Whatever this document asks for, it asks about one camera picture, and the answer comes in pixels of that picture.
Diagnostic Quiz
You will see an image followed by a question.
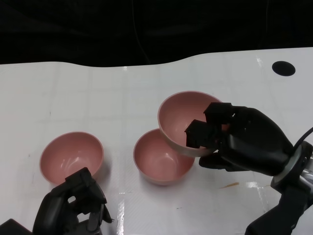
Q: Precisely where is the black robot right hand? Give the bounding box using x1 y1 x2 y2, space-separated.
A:
184 102 294 177

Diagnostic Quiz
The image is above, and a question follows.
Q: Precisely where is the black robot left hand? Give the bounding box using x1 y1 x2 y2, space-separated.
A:
32 167 114 235

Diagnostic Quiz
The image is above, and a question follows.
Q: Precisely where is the pink plastic bowl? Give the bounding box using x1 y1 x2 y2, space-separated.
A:
40 131 105 186
157 91 224 157
133 128 196 186

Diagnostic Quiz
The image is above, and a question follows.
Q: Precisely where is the black round table grommet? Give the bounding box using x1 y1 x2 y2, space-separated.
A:
272 61 296 76

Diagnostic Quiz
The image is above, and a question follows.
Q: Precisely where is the black cloth backdrop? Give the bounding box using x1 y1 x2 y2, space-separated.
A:
0 0 313 68

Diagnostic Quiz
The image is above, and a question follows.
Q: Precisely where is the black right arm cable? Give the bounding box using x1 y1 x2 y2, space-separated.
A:
292 127 313 152

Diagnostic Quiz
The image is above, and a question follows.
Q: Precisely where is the black right wrist camera bracket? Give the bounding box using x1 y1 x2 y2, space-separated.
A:
244 186 309 235

